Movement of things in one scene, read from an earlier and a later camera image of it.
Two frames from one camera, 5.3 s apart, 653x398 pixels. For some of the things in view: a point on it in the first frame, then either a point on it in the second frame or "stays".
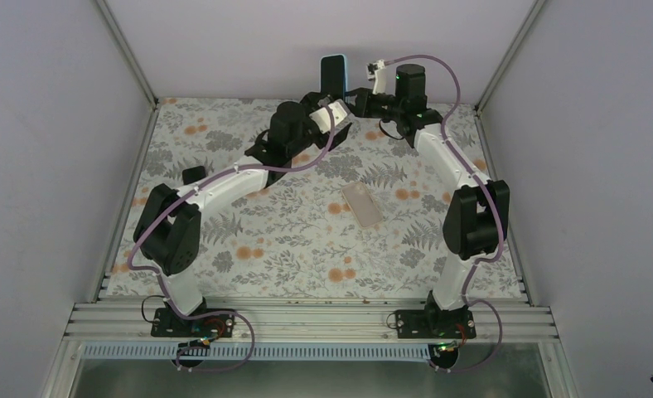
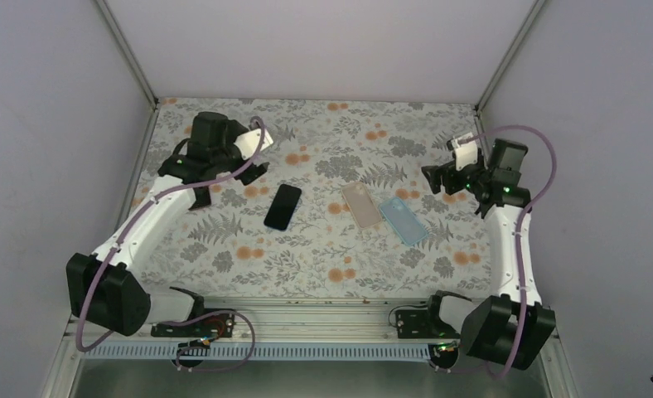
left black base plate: [168, 322] stays
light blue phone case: [345, 74] to [403, 220]
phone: [333, 75] to [282, 207]
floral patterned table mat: [364, 220] stays
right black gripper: [362, 107] to [437, 172]
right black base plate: [435, 324] stays
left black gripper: [311, 101] to [249, 175]
